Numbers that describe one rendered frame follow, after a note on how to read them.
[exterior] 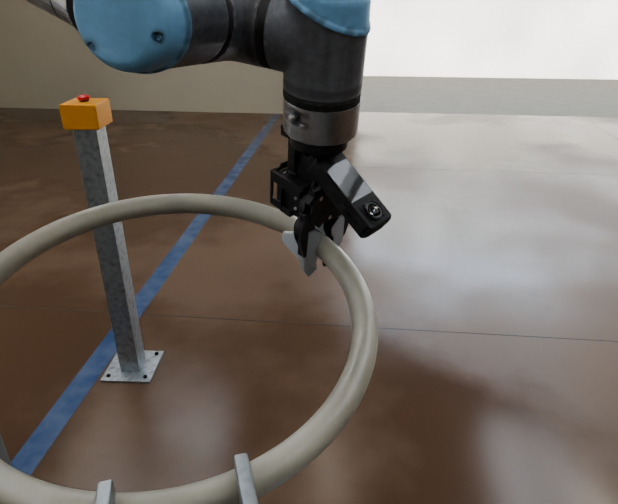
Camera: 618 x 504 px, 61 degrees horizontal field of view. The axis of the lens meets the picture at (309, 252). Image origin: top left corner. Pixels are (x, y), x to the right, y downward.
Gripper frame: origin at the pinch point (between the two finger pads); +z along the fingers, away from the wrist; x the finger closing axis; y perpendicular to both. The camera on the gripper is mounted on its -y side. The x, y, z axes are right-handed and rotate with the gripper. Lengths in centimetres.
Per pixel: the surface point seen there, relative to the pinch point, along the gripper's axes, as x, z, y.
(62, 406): 21, 126, 104
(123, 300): -12, 95, 109
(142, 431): 6, 122, 72
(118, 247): -16, 74, 113
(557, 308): -179, 130, 2
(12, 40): -169, 181, 690
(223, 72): -335, 194, 484
